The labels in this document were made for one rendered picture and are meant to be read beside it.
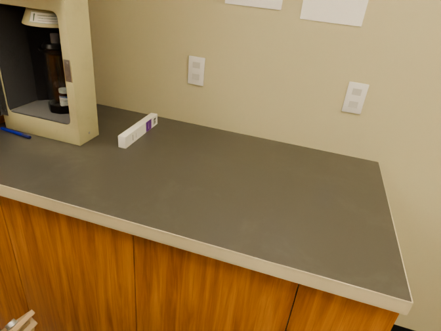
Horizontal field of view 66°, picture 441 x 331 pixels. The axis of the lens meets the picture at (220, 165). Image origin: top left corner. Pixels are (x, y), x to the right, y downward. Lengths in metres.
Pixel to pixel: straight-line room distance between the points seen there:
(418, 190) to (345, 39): 0.66
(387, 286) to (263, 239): 0.29
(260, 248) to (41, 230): 0.67
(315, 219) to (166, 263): 0.43
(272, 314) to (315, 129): 0.75
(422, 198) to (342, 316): 0.77
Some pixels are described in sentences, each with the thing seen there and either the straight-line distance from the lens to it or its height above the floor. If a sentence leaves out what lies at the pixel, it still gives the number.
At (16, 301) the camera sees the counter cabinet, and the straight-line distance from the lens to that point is 1.56.
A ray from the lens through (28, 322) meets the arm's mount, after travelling 0.47.
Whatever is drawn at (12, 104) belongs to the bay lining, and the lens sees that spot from 1.46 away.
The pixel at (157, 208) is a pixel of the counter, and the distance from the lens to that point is 0.95.
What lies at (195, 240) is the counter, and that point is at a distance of 0.85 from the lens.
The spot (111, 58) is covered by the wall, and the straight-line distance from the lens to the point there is 1.64.
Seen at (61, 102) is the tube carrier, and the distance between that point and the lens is 1.37.
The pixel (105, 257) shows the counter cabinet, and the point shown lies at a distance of 1.09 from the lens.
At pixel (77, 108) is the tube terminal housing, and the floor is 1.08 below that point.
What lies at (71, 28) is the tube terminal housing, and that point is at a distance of 1.20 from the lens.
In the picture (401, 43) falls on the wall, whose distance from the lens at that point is 1.36.
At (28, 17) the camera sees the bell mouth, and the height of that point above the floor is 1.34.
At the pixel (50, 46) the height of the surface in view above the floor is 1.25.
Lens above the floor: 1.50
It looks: 29 degrees down
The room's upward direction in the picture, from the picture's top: 6 degrees clockwise
